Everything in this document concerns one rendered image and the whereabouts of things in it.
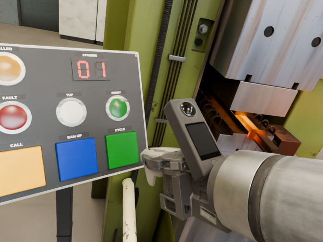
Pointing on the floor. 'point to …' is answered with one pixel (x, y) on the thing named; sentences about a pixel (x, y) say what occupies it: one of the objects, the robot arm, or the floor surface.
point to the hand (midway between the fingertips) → (146, 150)
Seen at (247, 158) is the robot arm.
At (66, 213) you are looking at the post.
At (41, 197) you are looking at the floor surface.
